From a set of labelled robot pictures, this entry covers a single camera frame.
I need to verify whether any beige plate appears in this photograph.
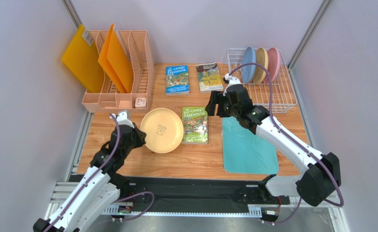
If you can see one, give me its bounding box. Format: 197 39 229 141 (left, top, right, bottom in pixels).
140 108 183 154

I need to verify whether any blue plate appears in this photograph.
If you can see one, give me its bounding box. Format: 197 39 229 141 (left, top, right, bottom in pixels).
241 46 256 84

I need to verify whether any pink plate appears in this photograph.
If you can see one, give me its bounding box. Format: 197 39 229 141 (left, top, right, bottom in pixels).
267 47 281 83

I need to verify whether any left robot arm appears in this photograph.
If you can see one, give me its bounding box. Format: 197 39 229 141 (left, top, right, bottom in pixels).
33 123 146 232

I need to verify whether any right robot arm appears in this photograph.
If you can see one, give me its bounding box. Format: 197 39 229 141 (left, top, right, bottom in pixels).
206 84 344 207

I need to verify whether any green treehouse book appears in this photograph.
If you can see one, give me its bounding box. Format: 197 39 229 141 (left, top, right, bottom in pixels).
182 106 209 145

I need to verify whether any brown cover book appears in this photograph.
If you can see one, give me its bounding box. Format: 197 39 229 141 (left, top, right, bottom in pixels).
196 62 224 93

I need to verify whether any small pink box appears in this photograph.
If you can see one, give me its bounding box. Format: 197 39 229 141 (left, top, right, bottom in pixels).
135 97 147 109

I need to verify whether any blue treehouse book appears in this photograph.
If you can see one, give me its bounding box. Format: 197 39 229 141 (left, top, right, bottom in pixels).
166 65 190 96

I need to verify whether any teal cutting board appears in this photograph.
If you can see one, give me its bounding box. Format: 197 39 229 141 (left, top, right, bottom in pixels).
222 117 280 175

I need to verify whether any orange folder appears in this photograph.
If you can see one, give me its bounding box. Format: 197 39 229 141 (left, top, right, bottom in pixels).
98 24 134 93

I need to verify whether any pink file organizer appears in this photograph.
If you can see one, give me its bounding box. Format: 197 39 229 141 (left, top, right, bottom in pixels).
82 30 154 114

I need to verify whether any yellow folder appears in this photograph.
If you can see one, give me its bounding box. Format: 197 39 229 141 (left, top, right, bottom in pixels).
61 24 105 93

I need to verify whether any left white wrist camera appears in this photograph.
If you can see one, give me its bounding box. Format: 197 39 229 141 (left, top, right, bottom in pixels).
109 110 135 128

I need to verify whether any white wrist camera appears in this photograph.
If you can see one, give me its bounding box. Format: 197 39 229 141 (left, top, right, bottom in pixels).
109 110 135 128
223 73 241 96

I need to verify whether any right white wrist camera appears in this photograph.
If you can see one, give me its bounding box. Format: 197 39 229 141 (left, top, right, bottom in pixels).
223 73 241 96

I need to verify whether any white wire dish rack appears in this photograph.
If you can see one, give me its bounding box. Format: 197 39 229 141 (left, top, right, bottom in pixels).
222 48 297 114

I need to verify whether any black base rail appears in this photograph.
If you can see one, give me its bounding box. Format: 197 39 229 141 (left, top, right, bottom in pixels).
112 174 290 213

